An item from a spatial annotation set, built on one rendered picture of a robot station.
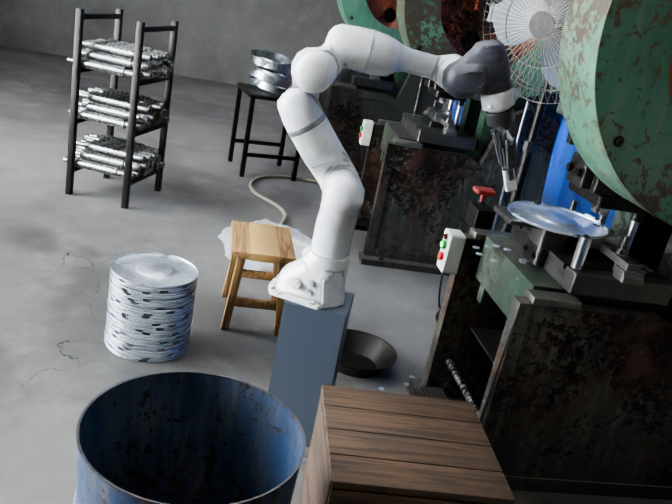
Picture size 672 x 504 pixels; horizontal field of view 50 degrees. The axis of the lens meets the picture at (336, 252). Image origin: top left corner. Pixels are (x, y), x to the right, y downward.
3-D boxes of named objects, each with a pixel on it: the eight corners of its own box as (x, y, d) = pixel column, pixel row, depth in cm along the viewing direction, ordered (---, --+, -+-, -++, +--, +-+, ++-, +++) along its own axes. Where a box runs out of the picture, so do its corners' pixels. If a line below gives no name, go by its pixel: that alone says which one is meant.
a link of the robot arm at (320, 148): (290, 140, 187) (288, 126, 204) (336, 220, 196) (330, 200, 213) (327, 119, 186) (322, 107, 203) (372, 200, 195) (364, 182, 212)
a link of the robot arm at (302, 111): (290, 141, 187) (254, 80, 181) (288, 128, 203) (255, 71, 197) (355, 104, 185) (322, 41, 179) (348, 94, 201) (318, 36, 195)
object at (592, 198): (594, 216, 200) (600, 197, 198) (563, 194, 219) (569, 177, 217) (646, 223, 203) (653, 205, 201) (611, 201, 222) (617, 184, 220)
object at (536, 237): (497, 263, 205) (510, 218, 200) (481, 245, 218) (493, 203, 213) (578, 273, 210) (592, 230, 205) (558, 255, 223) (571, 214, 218)
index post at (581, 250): (573, 269, 195) (584, 236, 192) (568, 264, 198) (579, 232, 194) (583, 270, 196) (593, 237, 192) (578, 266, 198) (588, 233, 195)
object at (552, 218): (493, 198, 221) (494, 195, 221) (579, 211, 226) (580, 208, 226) (529, 231, 194) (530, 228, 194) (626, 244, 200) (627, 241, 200)
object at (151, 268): (185, 295, 234) (186, 293, 234) (97, 278, 234) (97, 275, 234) (206, 263, 261) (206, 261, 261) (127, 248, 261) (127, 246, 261)
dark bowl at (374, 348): (318, 382, 253) (322, 365, 250) (310, 341, 280) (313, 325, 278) (401, 390, 259) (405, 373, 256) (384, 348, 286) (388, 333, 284)
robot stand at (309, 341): (260, 435, 218) (283, 301, 203) (274, 404, 235) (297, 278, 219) (318, 450, 217) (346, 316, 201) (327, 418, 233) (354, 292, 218)
